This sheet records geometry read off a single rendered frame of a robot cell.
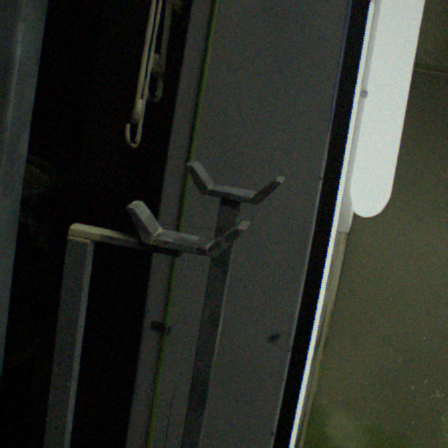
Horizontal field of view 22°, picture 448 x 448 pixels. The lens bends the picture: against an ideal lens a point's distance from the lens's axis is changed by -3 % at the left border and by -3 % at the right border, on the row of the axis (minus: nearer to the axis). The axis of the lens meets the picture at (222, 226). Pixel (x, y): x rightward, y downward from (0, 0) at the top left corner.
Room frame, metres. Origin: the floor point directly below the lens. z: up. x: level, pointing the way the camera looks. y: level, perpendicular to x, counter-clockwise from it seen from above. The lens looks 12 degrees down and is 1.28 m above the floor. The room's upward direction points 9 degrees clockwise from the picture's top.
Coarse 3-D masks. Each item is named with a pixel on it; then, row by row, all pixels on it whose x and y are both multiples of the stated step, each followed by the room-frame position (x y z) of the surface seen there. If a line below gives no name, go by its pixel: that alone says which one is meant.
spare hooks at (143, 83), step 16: (160, 0) 1.39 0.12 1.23; (176, 0) 1.40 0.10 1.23; (144, 48) 1.38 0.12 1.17; (144, 64) 1.38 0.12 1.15; (160, 64) 1.43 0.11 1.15; (144, 80) 1.40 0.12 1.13; (160, 80) 1.43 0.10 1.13; (144, 96) 1.39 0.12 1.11; (160, 96) 1.44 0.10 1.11; (144, 112) 1.39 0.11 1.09; (128, 128) 1.35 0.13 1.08; (128, 144) 1.36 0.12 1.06
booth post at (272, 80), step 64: (192, 0) 1.34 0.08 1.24; (256, 0) 1.33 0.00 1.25; (320, 0) 1.32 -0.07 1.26; (192, 64) 1.34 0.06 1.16; (256, 64) 1.33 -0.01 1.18; (320, 64) 1.32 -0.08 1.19; (192, 128) 1.33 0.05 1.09; (256, 128) 1.32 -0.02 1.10; (320, 128) 1.31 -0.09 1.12; (192, 192) 1.33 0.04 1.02; (192, 256) 1.33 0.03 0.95; (256, 256) 1.32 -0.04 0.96; (192, 320) 1.33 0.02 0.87; (256, 320) 1.32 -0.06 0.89; (256, 384) 1.32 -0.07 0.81
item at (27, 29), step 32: (0, 0) 0.85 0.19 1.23; (32, 0) 0.86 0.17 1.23; (0, 32) 0.85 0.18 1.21; (32, 32) 0.87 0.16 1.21; (0, 64) 0.85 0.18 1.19; (32, 64) 0.88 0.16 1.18; (0, 96) 0.85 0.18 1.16; (32, 96) 0.89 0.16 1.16; (0, 128) 0.85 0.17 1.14; (0, 160) 0.85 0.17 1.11; (0, 192) 0.85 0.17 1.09; (0, 224) 0.86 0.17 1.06; (0, 256) 0.86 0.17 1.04; (0, 288) 0.87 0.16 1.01; (0, 320) 0.88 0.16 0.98; (0, 352) 0.89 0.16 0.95
